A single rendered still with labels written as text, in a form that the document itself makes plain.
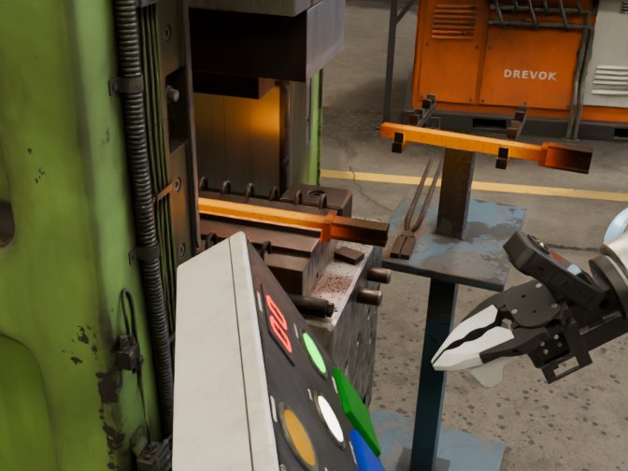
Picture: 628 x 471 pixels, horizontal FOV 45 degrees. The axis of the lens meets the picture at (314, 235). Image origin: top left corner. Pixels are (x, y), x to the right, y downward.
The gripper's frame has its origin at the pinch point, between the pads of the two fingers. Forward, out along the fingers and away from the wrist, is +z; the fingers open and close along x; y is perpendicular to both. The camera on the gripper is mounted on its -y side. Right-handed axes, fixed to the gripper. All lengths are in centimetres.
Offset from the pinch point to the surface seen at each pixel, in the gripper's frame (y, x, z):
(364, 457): -2.5, -10.9, 10.4
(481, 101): 147, 365, -82
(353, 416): -1.9, -4.4, 10.6
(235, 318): -21.5, -9.0, 13.2
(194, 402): -21.4, -17.0, 17.4
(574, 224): 164, 231, -74
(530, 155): 22, 66, -31
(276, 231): 0.5, 46.1, 15.4
